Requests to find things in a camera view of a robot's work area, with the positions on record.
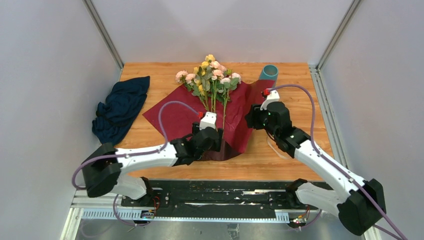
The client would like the maroon wrapping paper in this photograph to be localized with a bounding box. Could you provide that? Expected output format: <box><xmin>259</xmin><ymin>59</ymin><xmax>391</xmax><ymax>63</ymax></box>
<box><xmin>143</xmin><ymin>79</ymin><xmax>275</xmax><ymax>161</ymax></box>

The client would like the teal conical vase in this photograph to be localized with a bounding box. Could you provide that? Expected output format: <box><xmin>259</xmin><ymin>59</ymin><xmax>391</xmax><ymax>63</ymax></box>
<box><xmin>258</xmin><ymin>64</ymin><xmax>279</xmax><ymax>82</ymax></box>

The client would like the pink yellow flower bunch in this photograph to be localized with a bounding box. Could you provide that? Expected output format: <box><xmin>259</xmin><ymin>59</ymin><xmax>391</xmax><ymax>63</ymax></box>
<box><xmin>174</xmin><ymin>54</ymin><xmax>242</xmax><ymax>129</ymax></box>

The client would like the cream ribbon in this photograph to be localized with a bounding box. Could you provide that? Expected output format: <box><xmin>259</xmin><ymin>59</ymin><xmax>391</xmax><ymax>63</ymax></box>
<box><xmin>266</xmin><ymin>136</ymin><xmax>291</xmax><ymax>160</ymax></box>

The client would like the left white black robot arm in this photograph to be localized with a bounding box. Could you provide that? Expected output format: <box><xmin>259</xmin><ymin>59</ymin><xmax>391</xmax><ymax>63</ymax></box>
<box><xmin>79</xmin><ymin>122</ymin><xmax>224</xmax><ymax>207</ymax></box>

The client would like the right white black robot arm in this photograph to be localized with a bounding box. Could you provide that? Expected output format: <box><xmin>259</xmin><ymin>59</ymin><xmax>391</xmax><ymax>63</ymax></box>
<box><xmin>245</xmin><ymin>101</ymin><xmax>387</xmax><ymax>236</ymax></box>

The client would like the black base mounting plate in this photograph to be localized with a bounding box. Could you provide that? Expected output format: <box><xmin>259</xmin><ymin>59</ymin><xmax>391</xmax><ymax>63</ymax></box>
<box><xmin>109</xmin><ymin>179</ymin><xmax>319</xmax><ymax>223</ymax></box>

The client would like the dark blue crumpled cloth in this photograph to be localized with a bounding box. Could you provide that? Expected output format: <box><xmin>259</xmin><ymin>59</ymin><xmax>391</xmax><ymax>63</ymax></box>
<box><xmin>91</xmin><ymin>76</ymin><xmax>151</xmax><ymax>146</ymax></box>

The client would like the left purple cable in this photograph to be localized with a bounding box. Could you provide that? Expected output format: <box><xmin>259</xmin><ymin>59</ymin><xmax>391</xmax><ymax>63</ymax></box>
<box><xmin>71</xmin><ymin>100</ymin><xmax>203</xmax><ymax>228</ymax></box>

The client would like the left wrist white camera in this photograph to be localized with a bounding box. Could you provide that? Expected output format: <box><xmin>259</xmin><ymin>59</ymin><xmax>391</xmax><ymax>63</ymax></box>
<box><xmin>199</xmin><ymin>111</ymin><xmax>217</xmax><ymax>130</ymax></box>

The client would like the aluminium front rail frame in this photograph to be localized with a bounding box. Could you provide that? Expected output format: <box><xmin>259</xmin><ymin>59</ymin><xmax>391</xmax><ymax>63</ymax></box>
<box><xmin>61</xmin><ymin>180</ymin><xmax>375</xmax><ymax>240</ymax></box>

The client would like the right aluminium corner post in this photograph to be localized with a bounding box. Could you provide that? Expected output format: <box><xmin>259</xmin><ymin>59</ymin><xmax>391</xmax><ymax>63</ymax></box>
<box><xmin>316</xmin><ymin>0</ymin><xmax>363</xmax><ymax>72</ymax></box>

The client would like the aluminium corner post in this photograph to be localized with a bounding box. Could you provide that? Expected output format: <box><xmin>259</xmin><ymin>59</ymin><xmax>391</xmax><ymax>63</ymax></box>
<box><xmin>82</xmin><ymin>0</ymin><xmax>124</xmax><ymax>70</ymax></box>
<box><xmin>316</xmin><ymin>0</ymin><xmax>363</xmax><ymax>72</ymax></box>

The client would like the left aluminium corner post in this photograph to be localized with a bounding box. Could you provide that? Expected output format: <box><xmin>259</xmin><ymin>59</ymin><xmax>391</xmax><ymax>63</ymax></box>
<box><xmin>82</xmin><ymin>0</ymin><xmax>124</xmax><ymax>70</ymax></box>

